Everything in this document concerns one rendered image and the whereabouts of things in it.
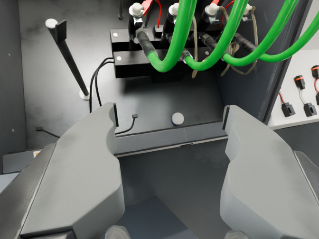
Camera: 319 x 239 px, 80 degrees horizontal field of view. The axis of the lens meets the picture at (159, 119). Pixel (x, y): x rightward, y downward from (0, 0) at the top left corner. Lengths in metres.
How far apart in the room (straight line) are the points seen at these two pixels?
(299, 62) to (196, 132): 0.40
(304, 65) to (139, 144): 0.56
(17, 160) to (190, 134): 0.40
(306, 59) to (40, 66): 0.82
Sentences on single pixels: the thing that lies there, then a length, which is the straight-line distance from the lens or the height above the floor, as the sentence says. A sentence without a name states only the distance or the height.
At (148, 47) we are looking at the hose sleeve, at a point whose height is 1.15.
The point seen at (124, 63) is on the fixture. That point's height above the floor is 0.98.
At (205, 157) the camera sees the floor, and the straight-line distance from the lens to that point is 1.57.
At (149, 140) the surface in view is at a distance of 0.48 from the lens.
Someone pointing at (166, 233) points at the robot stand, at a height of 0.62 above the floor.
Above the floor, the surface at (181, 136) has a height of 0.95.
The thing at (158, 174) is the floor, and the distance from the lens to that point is 1.45.
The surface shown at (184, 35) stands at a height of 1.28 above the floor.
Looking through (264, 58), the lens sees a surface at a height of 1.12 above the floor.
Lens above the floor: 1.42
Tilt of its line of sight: 74 degrees down
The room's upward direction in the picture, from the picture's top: 46 degrees clockwise
